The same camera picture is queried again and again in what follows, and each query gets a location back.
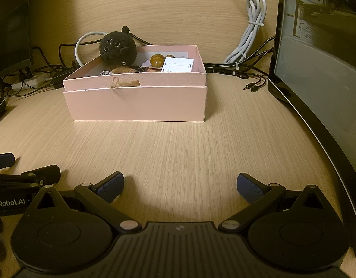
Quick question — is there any black plush toy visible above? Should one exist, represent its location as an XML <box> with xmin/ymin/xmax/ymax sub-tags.
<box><xmin>99</xmin><ymin>26</ymin><xmax>137</xmax><ymax>65</ymax></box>

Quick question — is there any grey cable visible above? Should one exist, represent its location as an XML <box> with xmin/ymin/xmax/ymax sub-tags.
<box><xmin>75</xmin><ymin>31</ymin><xmax>109</xmax><ymax>68</ymax></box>

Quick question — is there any pink cardboard box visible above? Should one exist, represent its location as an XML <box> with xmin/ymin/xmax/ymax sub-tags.
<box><xmin>63</xmin><ymin>45</ymin><xmax>208</xmax><ymax>122</ymax></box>

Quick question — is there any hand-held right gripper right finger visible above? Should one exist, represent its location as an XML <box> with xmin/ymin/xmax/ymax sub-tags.
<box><xmin>219</xmin><ymin>172</ymin><xmax>325</xmax><ymax>233</ymax></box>

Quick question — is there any small white carton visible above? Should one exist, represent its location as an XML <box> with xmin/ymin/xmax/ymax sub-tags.
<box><xmin>161</xmin><ymin>57</ymin><xmax>195</xmax><ymax>73</ymax></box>

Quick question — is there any computer case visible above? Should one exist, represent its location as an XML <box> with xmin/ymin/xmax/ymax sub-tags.
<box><xmin>268</xmin><ymin>0</ymin><xmax>356</xmax><ymax>259</ymax></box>

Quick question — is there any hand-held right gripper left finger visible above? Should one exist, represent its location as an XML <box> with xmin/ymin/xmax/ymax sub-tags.
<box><xmin>35</xmin><ymin>171</ymin><xmax>141</xmax><ymax>233</ymax></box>

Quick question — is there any brown candy balls packet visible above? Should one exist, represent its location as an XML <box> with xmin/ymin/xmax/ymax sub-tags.
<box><xmin>139</xmin><ymin>53</ymin><xmax>176</xmax><ymax>73</ymax></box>

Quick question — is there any black computer monitor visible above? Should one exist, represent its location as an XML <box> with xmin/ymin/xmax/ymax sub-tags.
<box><xmin>0</xmin><ymin>0</ymin><xmax>34</xmax><ymax>82</ymax></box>

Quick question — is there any white bundled cable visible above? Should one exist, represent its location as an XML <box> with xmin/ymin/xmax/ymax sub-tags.
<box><xmin>223</xmin><ymin>0</ymin><xmax>267</xmax><ymax>64</ymax></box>

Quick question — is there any black audio jack cable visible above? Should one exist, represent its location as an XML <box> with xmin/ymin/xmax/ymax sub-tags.
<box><xmin>204</xmin><ymin>35</ymin><xmax>276</xmax><ymax>94</ymax></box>

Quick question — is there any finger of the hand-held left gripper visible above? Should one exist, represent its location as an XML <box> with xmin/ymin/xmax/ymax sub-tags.
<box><xmin>0</xmin><ymin>164</ymin><xmax>61</xmax><ymax>193</ymax></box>
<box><xmin>0</xmin><ymin>153</ymin><xmax>16</xmax><ymax>170</ymax></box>

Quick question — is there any white power strip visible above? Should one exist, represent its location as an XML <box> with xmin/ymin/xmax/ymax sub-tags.
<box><xmin>11</xmin><ymin>74</ymin><xmax>53</xmax><ymax>91</ymax></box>

